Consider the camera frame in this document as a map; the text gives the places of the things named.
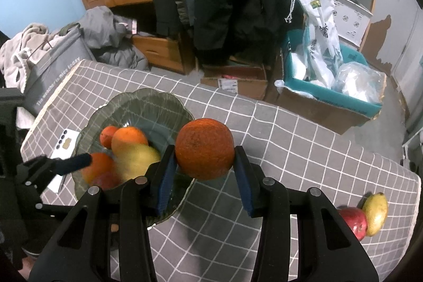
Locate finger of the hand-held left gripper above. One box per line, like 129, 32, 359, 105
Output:
31, 199, 80, 220
19, 153, 92, 200

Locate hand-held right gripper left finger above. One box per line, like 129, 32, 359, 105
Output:
29, 144, 177, 282

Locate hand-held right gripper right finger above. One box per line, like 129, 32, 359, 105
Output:
233, 145, 380, 282

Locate smooth deep orange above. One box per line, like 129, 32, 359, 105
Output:
80, 152, 116, 185

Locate red apple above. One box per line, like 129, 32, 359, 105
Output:
91, 172, 123, 191
337, 207, 368, 242

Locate yellow mango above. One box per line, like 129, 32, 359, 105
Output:
114, 143, 162, 183
362, 192, 389, 237

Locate small tangerine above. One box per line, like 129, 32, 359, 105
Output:
100, 125, 119, 150

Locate rough-skinned orange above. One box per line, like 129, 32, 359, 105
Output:
174, 118, 236, 181

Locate light orange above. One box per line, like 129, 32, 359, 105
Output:
111, 126, 149, 154

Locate dark green glass plate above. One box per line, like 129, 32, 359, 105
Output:
73, 88, 196, 230

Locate white smartphone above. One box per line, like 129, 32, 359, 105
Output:
49, 129, 80, 193

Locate grey checkered tablecloth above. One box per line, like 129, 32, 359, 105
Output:
20, 59, 422, 282

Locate grey printed bag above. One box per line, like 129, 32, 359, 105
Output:
25, 26, 96, 117

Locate beige blanket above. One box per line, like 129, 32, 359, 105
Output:
0, 22, 50, 93

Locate brown cardboard box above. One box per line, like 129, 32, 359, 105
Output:
200, 64, 268, 101

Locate teal cardboard box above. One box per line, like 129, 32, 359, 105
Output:
274, 29, 387, 135

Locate wooden drawer unit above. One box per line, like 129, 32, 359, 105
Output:
131, 33, 195, 76

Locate grey jacket pile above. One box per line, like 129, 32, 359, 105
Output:
77, 6, 151, 71

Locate clear plastic bag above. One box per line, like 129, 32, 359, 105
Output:
332, 62, 387, 104

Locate white printed plastic bag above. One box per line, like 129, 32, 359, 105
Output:
281, 0, 344, 87

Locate black hanging coat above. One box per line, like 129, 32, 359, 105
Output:
192, 0, 309, 66

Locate white patterned storage box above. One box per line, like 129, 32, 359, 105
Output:
332, 0, 374, 45

